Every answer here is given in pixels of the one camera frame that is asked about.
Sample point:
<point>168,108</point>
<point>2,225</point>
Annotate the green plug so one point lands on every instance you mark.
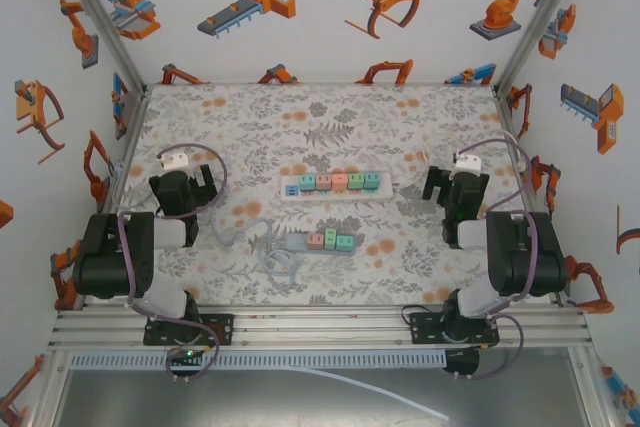
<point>330,238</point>
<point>356,181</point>

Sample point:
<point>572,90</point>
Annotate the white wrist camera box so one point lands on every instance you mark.
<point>467,163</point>
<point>173,162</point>

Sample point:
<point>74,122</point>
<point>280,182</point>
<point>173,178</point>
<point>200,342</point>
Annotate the pale blue power strip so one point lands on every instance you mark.
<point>295,242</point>

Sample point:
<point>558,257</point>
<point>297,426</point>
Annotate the white plastic tube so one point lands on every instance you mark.
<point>380,388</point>

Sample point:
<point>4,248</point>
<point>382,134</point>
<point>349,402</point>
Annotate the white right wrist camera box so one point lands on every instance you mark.
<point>467,163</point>

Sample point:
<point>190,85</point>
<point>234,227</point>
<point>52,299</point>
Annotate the black controller box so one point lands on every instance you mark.
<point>462,362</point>

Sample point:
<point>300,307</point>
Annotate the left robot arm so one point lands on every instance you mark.
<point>110,257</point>

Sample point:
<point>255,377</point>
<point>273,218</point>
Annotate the aluminium rail beam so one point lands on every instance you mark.
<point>320,327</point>

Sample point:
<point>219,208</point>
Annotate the orange plug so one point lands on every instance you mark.
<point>339,181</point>

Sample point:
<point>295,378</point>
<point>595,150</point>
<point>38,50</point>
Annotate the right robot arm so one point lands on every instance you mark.
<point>525,257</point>

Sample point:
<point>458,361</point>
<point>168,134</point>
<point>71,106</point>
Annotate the pink plug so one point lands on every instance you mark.
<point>315,240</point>
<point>322,182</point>

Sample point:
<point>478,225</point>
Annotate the teal plug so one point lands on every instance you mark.
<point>372,180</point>
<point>344,242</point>
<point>306,182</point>

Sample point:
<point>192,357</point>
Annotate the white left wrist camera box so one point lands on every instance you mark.
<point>173,162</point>

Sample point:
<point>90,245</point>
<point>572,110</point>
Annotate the controller board with green light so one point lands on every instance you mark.
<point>187,354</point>

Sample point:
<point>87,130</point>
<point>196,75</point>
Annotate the white power strip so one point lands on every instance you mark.
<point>387,192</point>

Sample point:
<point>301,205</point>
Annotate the aluminium corner post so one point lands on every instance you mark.
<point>100,22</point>
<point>542,22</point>

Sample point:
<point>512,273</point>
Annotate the floral table mat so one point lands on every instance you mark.
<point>350,112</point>

